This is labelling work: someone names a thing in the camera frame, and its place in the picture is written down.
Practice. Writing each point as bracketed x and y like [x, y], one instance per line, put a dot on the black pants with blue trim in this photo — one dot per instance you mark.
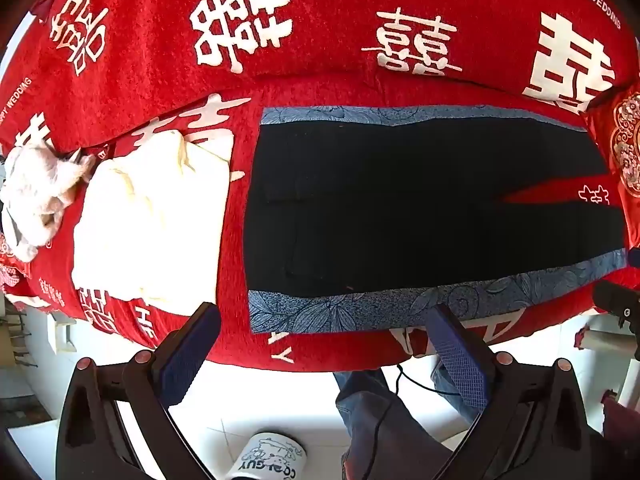
[400, 210]

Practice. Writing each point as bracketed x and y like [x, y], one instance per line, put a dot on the red printed blanket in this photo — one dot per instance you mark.
[325, 35]

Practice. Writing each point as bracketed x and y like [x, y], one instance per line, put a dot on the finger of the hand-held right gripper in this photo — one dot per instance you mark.
[617, 302]
[635, 256]

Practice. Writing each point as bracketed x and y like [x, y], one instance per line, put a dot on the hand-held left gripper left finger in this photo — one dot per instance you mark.
[192, 355]

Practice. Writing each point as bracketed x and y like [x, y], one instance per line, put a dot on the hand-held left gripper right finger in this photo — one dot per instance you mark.
[457, 355]

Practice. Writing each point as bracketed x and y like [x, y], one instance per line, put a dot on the white fluffy cloth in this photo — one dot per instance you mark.
[35, 195]

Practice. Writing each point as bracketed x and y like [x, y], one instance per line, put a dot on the person's legs in jeans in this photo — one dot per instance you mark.
[380, 425]

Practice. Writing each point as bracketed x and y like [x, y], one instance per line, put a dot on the white printed cup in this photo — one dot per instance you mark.
[270, 455]

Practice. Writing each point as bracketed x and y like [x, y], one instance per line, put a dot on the cream folded cloth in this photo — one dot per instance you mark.
[150, 220]

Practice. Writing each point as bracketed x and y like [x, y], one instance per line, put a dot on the red embroidered pillow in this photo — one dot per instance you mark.
[629, 145]

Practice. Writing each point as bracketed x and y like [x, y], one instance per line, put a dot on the dark red cloth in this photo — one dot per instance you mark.
[622, 415]

